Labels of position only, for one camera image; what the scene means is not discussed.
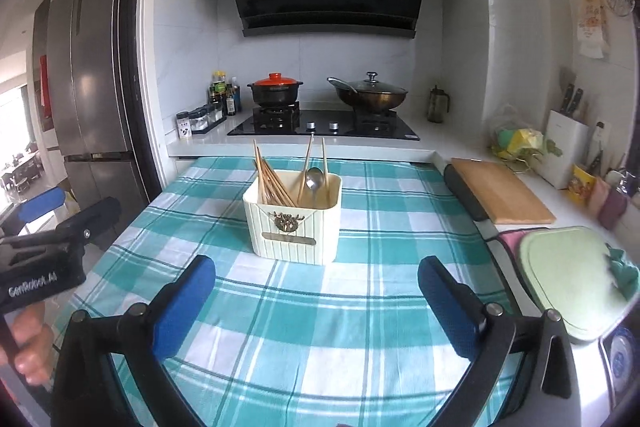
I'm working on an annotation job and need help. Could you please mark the cream utensil holder box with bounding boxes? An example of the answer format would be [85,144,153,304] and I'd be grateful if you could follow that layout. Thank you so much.
[242,173,343,265]

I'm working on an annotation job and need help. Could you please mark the sauce bottle yellow cap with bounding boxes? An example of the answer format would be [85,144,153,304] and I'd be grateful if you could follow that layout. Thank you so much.
[208,70,227,104]

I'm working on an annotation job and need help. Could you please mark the pink cloth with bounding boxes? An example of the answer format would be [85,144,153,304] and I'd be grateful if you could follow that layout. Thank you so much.
[497,230,528,259]

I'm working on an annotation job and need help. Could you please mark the teal white checkered tablecloth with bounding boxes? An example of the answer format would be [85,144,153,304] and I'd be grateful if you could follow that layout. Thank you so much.
[54,157,509,426]

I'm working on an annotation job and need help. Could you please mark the wall calendar poster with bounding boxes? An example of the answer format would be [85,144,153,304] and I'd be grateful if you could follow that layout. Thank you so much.
[570,0,610,60]

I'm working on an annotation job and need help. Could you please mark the wok with glass lid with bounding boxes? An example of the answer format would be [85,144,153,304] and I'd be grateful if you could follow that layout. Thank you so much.
[326,72,408,114]

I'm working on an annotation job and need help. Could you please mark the black pot orange lid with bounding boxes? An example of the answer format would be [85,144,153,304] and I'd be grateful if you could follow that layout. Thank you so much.
[248,72,303,108]

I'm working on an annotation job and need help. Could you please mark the light green cloth pad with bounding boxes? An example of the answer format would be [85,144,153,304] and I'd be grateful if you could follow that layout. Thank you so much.
[516,227,639,343]

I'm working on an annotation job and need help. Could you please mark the dark metal kettle jug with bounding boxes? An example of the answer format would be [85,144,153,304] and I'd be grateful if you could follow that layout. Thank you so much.
[426,86,450,124]

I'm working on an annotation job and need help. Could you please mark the spice jar rack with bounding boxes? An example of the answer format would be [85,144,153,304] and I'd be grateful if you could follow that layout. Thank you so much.
[176,103,226,140]

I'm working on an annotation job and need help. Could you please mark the white knife block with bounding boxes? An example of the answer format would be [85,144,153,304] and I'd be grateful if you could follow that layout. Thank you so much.
[537,83,589,191]

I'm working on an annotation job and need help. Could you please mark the wooden chopstick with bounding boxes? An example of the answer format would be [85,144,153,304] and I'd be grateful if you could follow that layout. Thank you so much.
[296,133,314,206]
[262,158,295,207]
[253,141,279,205]
[321,138,331,209]
[253,142,296,208]

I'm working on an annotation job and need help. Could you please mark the person's left hand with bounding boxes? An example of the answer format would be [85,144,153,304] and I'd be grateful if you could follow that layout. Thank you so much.
[10,301,53,386]

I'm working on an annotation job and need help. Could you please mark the stainless steel spoon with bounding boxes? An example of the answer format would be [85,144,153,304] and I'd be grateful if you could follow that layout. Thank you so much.
[305,167,324,207]

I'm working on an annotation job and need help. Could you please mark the dark soy sauce bottle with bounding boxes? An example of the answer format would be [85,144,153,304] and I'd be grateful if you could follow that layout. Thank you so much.
[226,77,242,116]

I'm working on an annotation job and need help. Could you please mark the plastic bag yellow green items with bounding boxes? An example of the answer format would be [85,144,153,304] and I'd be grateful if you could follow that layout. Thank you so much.
[488,104,563,173]

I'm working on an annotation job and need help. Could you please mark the black gas stove top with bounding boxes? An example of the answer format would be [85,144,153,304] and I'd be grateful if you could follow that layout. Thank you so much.
[229,103,420,141]

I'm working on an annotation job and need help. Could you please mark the yellow snack packet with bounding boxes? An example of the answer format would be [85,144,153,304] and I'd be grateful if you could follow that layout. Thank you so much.
[567,164,596,206]

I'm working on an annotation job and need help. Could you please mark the wooden cutting board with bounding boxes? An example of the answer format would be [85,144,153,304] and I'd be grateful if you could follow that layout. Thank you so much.
[450,158,556,225]

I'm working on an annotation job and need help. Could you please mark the stainless steel refrigerator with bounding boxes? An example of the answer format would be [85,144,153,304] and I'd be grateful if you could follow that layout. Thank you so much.
[47,0,148,251]

